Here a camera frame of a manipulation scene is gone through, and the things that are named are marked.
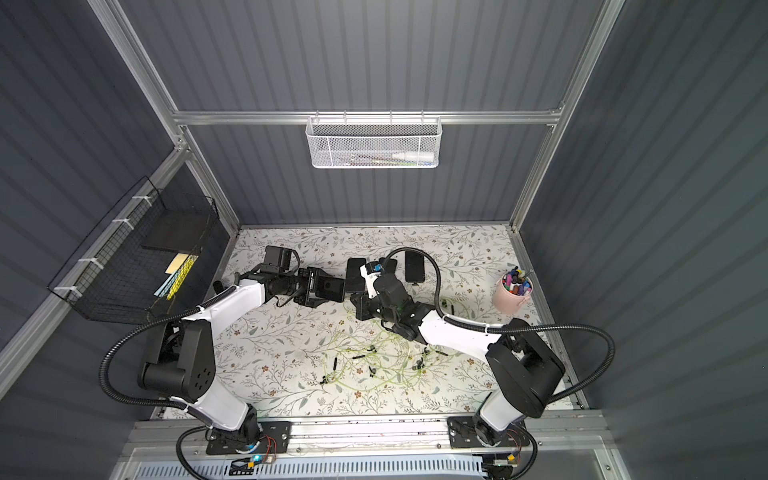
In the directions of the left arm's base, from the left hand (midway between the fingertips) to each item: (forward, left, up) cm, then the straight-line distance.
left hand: (337, 284), depth 87 cm
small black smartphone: (+5, +4, -10) cm, 12 cm away
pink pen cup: (-2, -52, -1) cm, 52 cm away
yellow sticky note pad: (-2, +40, +13) cm, 42 cm away
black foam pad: (+9, +43, +15) cm, 46 cm away
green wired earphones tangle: (-17, -11, -13) cm, 25 cm away
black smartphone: (+19, -25, -17) cm, 35 cm away
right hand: (-6, -6, +2) cm, 9 cm away
